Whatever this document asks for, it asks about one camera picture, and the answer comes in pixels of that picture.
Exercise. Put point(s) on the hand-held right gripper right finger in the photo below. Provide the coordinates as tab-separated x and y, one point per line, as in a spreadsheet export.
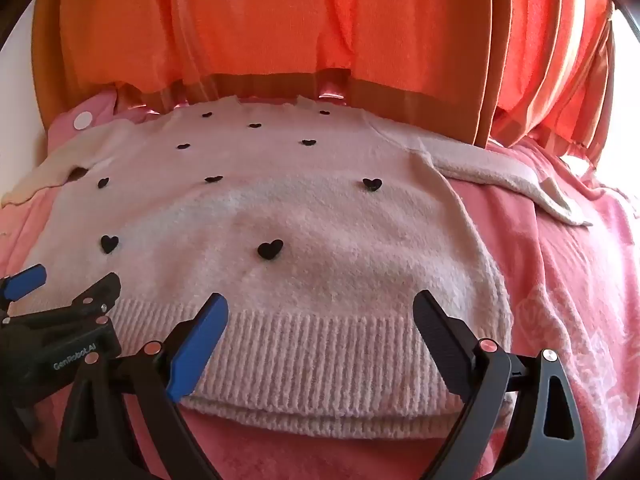
446	346

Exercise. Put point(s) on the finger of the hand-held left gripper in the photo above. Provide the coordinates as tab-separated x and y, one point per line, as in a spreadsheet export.
27	279
100	292

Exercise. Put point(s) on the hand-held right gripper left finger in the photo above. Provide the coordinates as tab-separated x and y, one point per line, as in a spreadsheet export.
196	349

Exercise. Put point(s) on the pink printed blanket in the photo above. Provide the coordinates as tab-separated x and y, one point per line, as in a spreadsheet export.
550	285

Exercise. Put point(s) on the pink white-dotted pillow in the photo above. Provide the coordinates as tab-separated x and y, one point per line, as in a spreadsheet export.
102	107

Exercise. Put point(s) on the orange curtain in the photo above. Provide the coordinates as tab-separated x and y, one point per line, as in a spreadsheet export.
250	20

